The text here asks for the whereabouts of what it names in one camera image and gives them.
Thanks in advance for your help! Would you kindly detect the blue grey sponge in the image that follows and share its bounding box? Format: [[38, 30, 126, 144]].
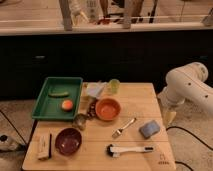
[[139, 120, 160, 139]]

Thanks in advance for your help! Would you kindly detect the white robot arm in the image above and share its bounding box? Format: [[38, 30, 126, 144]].
[[157, 62, 213, 127]]

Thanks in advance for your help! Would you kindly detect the orange red bowl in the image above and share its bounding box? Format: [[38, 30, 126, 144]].
[[95, 98, 121, 121]]

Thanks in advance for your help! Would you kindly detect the dark maroon bowl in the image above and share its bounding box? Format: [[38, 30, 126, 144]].
[[55, 128, 82, 156]]

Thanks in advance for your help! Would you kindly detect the wooden table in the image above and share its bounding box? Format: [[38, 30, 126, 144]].
[[22, 83, 176, 171]]

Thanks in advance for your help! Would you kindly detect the light green plastic cup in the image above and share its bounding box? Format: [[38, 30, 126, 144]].
[[109, 79, 120, 94]]

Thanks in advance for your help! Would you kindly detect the white black dish brush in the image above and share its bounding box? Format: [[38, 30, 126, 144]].
[[106, 144, 154, 157]]

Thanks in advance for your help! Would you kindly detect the dark brown grape bunch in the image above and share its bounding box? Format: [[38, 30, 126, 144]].
[[87, 101, 96, 118]]

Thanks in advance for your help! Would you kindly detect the white folded cloth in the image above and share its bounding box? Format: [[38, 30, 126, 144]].
[[86, 83, 106, 99]]

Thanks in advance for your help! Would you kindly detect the small metal cup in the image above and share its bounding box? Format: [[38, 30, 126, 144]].
[[73, 114, 86, 130]]

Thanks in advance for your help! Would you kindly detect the orange peach toy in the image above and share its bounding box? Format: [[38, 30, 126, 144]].
[[61, 100, 73, 111]]

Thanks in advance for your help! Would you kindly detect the green cucumber toy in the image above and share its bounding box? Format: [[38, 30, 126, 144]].
[[48, 92, 69, 98]]

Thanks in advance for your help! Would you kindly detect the green plastic tray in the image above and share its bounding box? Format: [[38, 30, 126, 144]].
[[32, 77, 83, 121]]

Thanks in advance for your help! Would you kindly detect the wooden block with black strip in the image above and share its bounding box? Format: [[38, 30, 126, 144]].
[[37, 133, 52, 160]]

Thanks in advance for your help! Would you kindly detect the grey device on floor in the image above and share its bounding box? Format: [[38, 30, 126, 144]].
[[0, 135, 25, 152]]

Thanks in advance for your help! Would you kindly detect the black cable right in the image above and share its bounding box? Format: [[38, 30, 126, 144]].
[[165, 125, 213, 152]]

